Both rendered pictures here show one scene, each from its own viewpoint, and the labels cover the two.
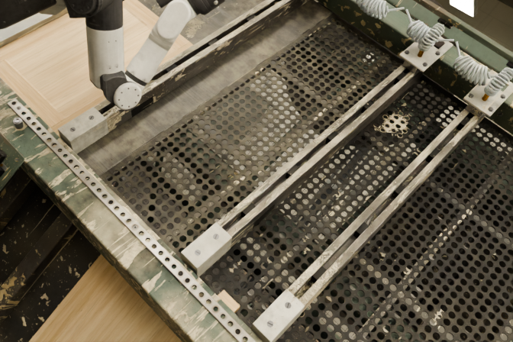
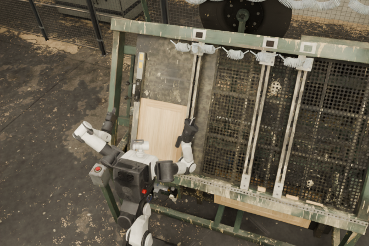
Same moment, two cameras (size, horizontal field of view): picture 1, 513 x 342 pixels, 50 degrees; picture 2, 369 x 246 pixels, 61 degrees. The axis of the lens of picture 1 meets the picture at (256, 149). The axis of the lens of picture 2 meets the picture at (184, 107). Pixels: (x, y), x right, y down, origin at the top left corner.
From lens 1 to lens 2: 1.85 m
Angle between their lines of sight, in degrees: 41
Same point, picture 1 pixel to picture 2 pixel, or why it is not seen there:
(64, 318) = not seen: hidden behind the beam
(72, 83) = (165, 149)
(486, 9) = not seen: outside the picture
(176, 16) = (187, 150)
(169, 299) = (246, 200)
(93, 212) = (208, 188)
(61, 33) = (145, 133)
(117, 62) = (184, 169)
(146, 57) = (188, 157)
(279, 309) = (277, 189)
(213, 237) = (245, 179)
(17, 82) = not seen: hidden behind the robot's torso
